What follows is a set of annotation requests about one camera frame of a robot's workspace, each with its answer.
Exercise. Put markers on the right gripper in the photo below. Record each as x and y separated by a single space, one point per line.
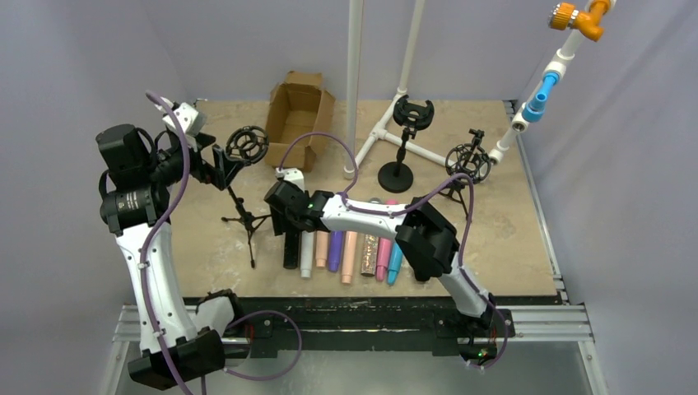
289 219

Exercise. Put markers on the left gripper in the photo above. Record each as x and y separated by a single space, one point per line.
216 165

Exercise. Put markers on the black sparkly microphone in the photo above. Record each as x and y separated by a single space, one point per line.
291 250

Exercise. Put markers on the white microphone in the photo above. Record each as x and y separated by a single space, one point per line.
306 254

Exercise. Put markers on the tripod shock mount stand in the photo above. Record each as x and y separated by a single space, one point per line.
469 158
249 144

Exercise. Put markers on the beige microphone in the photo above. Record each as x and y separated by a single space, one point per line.
348 257
321 248

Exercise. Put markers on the purple microphone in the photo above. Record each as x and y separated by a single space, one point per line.
336 240

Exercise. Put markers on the glitter sequin microphone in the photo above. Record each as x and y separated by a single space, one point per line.
369 254

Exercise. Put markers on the cardboard box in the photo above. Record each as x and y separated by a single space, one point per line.
298 105

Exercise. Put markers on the pink microphone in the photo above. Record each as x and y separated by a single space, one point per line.
383 259

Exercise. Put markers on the blue microphone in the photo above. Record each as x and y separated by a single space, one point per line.
395 264

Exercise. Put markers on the round base mic stand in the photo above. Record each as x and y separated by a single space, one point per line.
395 176

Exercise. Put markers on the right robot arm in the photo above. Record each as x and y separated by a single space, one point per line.
428 241

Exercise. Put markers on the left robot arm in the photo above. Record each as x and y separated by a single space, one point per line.
176 346

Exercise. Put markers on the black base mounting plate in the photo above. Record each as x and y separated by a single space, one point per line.
405 324

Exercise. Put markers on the PVC pipe with coloured fittings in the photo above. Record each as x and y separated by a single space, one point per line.
584 24

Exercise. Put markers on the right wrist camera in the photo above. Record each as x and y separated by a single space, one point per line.
291 175

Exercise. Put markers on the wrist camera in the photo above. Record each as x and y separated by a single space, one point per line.
291 175
190 119

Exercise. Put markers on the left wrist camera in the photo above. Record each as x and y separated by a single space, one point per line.
190 119

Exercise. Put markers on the white PVC pipe frame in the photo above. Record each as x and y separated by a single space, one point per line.
379 132

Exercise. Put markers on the aluminium rail frame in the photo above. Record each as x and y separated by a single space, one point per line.
208 253

